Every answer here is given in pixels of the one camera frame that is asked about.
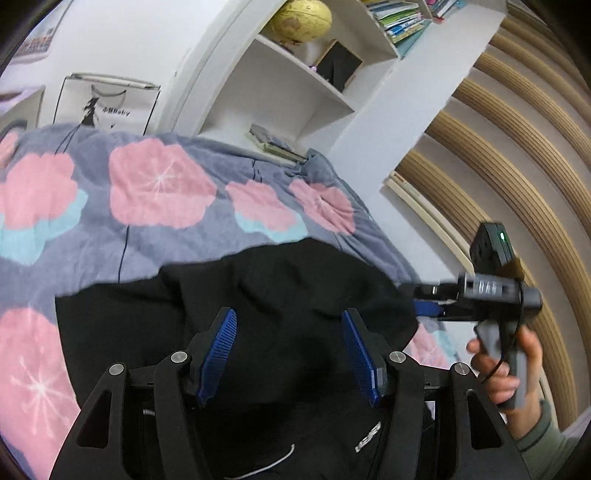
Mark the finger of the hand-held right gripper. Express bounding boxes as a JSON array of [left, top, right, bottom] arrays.
[[412, 299, 461, 320], [400, 282, 459, 300]]

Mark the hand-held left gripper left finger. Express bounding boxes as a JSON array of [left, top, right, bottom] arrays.
[[48, 307, 238, 480]]

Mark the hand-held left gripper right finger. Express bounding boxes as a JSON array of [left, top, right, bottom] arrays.
[[342, 307, 532, 480]]

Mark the black hooded jacket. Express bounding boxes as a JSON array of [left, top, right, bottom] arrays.
[[54, 237, 437, 480]]

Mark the person's right forearm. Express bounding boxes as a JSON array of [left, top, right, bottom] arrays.
[[501, 397, 584, 468]]

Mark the person's right hand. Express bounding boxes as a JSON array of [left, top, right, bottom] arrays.
[[466, 330, 544, 409]]

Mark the curved wooden slat headboard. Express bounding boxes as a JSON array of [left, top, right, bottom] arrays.
[[383, 0, 591, 446]]

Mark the grey floral blanket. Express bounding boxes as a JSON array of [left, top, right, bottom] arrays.
[[0, 124, 462, 480]]

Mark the stack of grey books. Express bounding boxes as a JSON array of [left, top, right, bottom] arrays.
[[246, 122, 308, 165]]

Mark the small black chalkboard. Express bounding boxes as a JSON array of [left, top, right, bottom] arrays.
[[315, 41, 364, 90]]

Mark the white bookshelf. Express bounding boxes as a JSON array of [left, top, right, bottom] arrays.
[[157, 0, 509, 197]]

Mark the row of colourful books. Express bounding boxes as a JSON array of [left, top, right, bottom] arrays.
[[364, 0, 468, 60]]

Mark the white paper shopping bag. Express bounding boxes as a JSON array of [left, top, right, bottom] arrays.
[[52, 72, 161, 137]]

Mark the yellow globe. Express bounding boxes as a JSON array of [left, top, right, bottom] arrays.
[[269, 0, 333, 47]]

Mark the white desk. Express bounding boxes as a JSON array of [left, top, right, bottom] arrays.
[[0, 85, 48, 139]]

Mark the black cable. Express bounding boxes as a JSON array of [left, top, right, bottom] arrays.
[[479, 276, 526, 385]]

